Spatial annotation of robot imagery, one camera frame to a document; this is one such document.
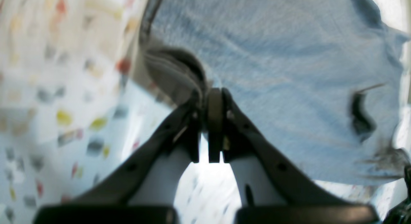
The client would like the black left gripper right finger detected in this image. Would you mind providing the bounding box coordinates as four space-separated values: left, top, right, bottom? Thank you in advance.
207 88 379 224

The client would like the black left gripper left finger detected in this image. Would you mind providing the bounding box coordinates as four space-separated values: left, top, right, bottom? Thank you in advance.
35 93 201 224

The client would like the grey t-shirt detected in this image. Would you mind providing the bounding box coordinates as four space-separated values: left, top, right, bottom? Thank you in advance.
140 0 410 185

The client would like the terrazzo patterned tablecloth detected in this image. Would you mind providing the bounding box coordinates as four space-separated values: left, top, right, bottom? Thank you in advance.
1 0 410 224

